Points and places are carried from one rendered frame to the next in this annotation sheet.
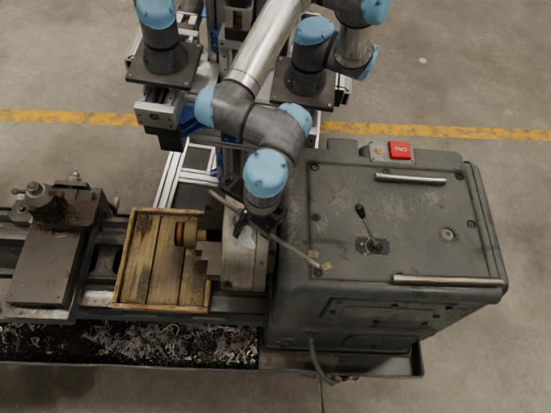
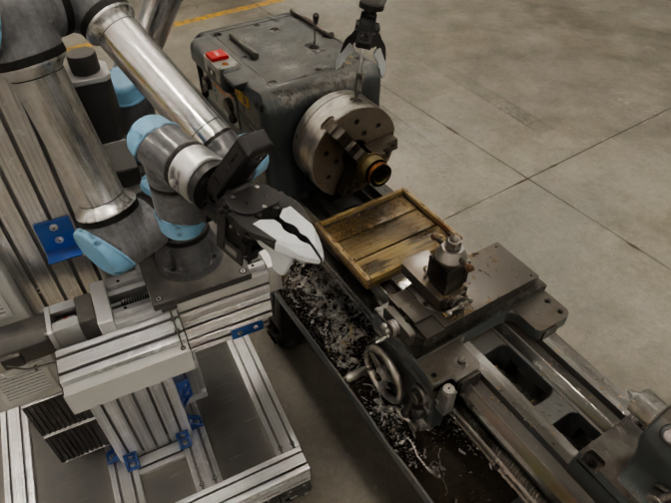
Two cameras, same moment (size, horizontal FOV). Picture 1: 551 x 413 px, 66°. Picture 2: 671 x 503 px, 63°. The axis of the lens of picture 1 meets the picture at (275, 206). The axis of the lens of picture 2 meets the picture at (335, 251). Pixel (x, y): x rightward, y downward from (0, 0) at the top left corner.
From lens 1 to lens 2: 1.88 m
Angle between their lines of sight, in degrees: 63
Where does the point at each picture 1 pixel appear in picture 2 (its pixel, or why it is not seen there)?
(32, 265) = (496, 280)
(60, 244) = not seen: hidden behind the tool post
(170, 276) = (400, 225)
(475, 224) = (256, 24)
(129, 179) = not seen: outside the picture
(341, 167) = (260, 72)
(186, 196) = (240, 456)
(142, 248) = (396, 254)
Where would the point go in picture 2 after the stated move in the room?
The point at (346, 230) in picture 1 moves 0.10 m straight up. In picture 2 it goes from (315, 58) to (314, 27)
